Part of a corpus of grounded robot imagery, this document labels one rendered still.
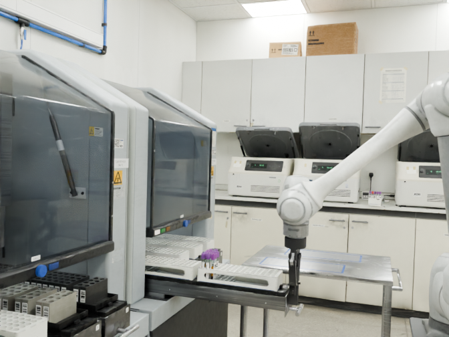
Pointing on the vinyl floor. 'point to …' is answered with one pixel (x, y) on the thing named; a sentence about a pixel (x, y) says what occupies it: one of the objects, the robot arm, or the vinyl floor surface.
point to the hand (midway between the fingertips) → (293, 294)
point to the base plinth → (361, 307)
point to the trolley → (312, 269)
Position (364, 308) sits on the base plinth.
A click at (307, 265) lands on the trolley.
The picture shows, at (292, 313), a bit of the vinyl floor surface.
